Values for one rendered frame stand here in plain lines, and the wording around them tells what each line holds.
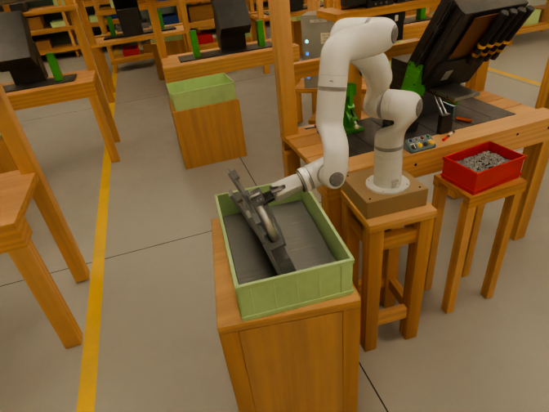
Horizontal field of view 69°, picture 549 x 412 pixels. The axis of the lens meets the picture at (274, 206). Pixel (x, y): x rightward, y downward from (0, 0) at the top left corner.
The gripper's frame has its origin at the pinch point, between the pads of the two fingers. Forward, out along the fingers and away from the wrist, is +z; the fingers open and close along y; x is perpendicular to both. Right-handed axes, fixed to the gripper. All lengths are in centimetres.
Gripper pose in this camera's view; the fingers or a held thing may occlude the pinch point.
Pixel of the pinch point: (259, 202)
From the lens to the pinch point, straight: 132.8
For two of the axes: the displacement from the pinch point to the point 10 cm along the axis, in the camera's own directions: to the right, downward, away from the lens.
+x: 4.4, 8.8, -1.6
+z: -9.0, 4.4, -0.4
